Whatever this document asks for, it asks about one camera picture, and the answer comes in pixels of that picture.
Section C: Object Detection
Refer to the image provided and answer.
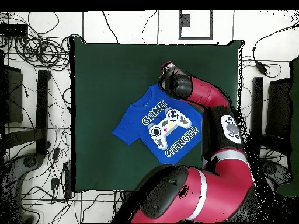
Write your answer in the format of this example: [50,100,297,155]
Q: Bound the blue printed shirt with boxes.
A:
[112,83,203,166]

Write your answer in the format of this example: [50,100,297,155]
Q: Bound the black flat box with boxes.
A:
[0,23,29,37]

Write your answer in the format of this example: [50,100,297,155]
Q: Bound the dark grey square tag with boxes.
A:
[180,13,191,28]

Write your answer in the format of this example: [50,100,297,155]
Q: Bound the dark green table cloth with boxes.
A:
[69,37,245,194]

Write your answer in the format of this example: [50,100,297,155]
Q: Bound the black power adapter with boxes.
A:
[255,61,269,76]

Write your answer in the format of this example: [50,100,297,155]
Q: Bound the dark box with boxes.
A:
[0,64,23,124]
[265,78,293,141]

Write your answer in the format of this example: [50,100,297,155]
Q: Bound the green hanging cloth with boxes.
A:
[276,55,299,197]

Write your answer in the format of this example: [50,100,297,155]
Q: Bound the black power strip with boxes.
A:
[62,160,73,199]

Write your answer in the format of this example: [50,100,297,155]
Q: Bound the grey chair base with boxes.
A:
[0,152,45,187]
[259,158,294,187]

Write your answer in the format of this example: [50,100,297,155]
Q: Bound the grey square floor frame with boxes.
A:
[178,10,214,41]

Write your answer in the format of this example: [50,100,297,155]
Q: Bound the black frame leg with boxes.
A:
[250,76,264,141]
[35,69,51,156]

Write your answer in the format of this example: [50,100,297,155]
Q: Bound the coiled black cables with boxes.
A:
[13,34,71,71]

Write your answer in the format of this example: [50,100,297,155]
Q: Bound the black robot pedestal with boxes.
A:
[114,190,141,204]

